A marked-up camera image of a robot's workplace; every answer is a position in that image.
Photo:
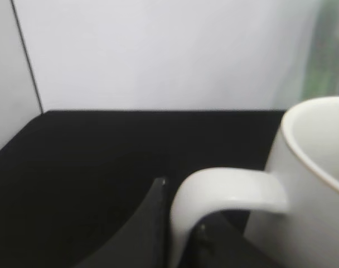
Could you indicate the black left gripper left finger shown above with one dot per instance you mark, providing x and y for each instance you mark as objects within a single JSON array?
[{"x": 141, "y": 241}]

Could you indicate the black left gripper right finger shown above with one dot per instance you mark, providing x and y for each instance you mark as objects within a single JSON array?
[{"x": 218, "y": 241}]

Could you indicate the green Sprite bottle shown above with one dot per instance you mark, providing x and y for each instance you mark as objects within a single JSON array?
[{"x": 322, "y": 70}]

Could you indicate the white ceramic mug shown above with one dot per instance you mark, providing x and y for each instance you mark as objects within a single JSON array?
[{"x": 294, "y": 201}]

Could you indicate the black tablecloth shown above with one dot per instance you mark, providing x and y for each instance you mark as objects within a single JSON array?
[{"x": 69, "y": 180}]

